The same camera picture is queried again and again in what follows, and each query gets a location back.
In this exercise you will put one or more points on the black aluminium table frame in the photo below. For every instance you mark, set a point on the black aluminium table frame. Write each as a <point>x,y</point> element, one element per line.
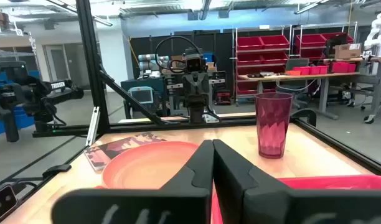
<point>91,77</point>

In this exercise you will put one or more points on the dark teal cart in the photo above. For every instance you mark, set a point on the dark teal cart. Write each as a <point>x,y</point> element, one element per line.
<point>140,109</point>

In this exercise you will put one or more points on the red plastic tray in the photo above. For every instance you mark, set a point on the red plastic tray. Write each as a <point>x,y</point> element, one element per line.
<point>333,182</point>

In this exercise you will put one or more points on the red plastic bin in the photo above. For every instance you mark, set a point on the red plastic bin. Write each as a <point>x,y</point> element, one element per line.
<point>340,67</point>
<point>301,71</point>

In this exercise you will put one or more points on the black frame bracket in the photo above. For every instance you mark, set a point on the black frame bracket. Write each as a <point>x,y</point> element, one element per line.
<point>56,169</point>
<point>304,112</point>

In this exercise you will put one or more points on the grey door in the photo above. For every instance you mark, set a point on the grey door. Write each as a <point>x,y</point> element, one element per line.
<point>57,63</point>

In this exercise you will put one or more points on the metal rack with red bins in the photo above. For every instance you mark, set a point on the metal rack with red bins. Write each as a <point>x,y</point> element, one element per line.
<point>310,40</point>
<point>259,43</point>

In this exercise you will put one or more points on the cardboard box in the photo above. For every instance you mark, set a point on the cardboard box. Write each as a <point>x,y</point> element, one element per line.
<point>347,51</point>

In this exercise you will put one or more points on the silver base mounting plate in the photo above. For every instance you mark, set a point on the silver base mounting plate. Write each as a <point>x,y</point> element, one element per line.
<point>210,118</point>

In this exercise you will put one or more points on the grey rolling table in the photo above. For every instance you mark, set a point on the grey rolling table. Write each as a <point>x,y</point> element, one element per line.
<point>377,93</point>

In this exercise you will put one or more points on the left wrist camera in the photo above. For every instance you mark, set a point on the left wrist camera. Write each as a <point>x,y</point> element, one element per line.
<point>195,63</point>

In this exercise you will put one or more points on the wooden top workbench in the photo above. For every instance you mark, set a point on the wooden top workbench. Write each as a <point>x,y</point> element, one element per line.
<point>302,76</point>

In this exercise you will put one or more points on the red translucent plastic cup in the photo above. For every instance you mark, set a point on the red translucent plastic cup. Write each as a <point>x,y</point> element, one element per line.
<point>273,130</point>

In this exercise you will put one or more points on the red black tool chest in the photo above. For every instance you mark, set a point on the red black tool chest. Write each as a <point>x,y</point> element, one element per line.
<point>223,97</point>

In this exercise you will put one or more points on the teach pendant with blue screen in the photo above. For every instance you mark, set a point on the teach pendant with blue screen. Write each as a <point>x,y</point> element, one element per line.
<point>141,95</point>

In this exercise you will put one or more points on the blue storage bin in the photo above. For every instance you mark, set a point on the blue storage bin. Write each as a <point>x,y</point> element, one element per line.
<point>25,119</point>

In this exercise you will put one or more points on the orange plastic plate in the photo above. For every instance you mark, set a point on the orange plastic plate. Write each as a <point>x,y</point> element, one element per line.
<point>140,168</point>

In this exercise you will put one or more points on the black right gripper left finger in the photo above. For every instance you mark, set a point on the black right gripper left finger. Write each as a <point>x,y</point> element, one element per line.
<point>184,199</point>

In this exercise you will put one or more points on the table-level camera module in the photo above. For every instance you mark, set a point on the table-level camera module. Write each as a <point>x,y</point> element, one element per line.
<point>3,202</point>

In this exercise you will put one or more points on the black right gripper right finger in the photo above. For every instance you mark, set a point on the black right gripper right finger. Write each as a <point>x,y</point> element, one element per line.
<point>271,205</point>

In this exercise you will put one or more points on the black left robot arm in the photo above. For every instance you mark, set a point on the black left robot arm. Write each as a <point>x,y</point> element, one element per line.
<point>196,113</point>

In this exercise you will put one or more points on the silver angled frame strip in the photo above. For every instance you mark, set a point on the silver angled frame strip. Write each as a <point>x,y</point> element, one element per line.
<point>93,124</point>

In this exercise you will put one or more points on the white robot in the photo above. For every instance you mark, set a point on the white robot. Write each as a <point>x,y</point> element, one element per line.
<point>377,34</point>

